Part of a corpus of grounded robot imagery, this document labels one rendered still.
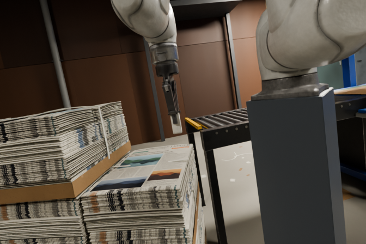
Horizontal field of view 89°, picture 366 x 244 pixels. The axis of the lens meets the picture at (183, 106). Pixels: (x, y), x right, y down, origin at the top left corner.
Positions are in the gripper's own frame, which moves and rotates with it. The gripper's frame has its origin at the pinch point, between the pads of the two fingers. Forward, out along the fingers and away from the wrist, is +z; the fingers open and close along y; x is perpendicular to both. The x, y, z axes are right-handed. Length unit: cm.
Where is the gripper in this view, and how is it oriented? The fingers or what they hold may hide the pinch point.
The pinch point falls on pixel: (176, 123)
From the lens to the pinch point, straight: 64.4
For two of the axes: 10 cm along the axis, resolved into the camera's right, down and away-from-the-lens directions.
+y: -1.3, 1.2, -9.8
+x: 9.8, -1.5, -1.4
